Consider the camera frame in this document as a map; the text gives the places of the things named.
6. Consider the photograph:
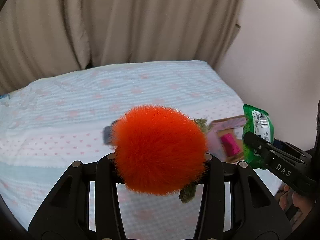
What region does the person's right hand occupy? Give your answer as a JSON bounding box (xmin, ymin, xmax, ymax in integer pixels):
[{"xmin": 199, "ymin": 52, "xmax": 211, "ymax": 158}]
[{"xmin": 279, "ymin": 185, "xmax": 313, "ymax": 220}]

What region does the pink cardboard box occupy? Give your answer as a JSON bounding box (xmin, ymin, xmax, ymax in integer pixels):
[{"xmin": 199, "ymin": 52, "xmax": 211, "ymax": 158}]
[{"xmin": 207, "ymin": 115, "xmax": 246, "ymax": 164}]

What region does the orange fluffy pom-pom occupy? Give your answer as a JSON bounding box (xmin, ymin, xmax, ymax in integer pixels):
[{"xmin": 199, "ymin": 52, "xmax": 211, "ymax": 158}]
[{"xmin": 111, "ymin": 105, "xmax": 208, "ymax": 203}]

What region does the beige curtain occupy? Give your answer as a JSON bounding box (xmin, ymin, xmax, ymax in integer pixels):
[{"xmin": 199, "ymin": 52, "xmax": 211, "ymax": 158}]
[{"xmin": 1, "ymin": 0, "xmax": 243, "ymax": 94}]

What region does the green snack packet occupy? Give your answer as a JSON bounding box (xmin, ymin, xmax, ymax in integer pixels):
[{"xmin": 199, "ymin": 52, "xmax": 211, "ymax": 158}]
[{"xmin": 242, "ymin": 104, "xmax": 274, "ymax": 170}]

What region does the magenta soft pouch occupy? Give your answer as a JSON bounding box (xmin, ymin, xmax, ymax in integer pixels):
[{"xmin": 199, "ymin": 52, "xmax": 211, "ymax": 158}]
[{"xmin": 220, "ymin": 133, "xmax": 241, "ymax": 157}]

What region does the light blue patterned blanket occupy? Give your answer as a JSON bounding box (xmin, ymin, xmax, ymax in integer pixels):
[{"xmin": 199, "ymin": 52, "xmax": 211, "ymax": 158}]
[{"xmin": 0, "ymin": 60, "xmax": 283, "ymax": 239}]

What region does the grey fuzzy scrunchie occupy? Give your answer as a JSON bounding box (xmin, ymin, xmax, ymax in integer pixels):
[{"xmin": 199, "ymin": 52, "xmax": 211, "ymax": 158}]
[{"xmin": 103, "ymin": 120, "xmax": 118, "ymax": 145}]

